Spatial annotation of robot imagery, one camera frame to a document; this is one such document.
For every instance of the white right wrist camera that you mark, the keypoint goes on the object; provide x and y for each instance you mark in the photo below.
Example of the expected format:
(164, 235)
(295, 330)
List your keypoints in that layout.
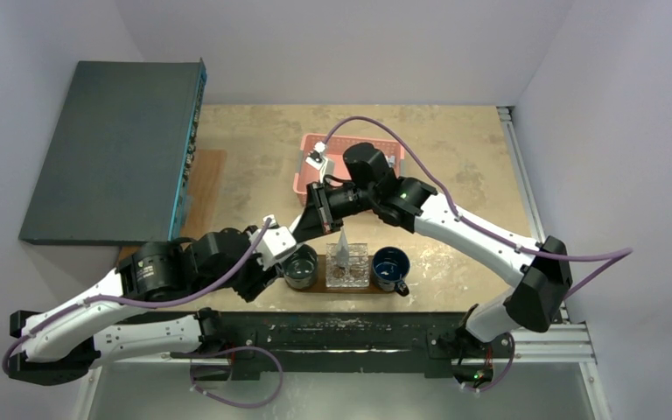
(318, 164)

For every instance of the navy blue mug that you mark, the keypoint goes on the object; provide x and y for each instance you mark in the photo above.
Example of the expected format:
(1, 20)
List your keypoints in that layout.
(388, 270)

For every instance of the oval dark wooden tray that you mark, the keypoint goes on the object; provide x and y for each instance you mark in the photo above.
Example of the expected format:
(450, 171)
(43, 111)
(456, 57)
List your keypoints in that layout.
(320, 285)

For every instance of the dark green grey mug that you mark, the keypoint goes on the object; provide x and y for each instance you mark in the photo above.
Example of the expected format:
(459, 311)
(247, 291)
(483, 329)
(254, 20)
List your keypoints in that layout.
(300, 270)

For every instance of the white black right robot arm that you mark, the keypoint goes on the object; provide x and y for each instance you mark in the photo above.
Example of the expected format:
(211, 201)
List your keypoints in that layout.
(536, 273)

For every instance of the white grey toothpaste tube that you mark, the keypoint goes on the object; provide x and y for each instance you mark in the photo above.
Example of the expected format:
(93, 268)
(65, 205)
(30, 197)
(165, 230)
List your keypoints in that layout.
(342, 250)

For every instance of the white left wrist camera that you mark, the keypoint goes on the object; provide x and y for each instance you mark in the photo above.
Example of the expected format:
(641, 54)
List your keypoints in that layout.
(273, 243)

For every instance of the dark grey shelf board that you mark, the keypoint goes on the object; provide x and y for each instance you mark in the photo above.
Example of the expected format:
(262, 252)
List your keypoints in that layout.
(117, 168)

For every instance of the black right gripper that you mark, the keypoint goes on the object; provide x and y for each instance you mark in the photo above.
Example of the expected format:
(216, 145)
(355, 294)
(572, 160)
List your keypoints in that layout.
(320, 207)

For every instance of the clear crystal toothbrush holder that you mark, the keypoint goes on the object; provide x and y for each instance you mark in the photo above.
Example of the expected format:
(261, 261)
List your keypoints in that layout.
(356, 273)

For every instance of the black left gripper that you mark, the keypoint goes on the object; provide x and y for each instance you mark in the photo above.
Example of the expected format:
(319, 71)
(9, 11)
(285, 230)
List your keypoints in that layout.
(262, 276)

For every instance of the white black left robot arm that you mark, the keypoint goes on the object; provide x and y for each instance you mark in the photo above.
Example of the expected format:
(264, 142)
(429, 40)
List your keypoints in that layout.
(113, 319)

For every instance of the white red toothpaste tube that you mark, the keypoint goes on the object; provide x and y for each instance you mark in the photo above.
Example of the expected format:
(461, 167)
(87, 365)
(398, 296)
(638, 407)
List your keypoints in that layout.
(294, 227)

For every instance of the aluminium frame rail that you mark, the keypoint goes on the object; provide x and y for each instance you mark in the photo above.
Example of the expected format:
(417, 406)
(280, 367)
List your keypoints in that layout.
(565, 341)

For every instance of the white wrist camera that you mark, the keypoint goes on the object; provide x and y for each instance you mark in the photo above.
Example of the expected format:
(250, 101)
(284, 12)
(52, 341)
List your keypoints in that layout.
(318, 164)
(273, 243)

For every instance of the pink perforated plastic basket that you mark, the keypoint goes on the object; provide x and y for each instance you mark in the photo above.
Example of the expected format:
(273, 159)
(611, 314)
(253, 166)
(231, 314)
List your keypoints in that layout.
(335, 150)

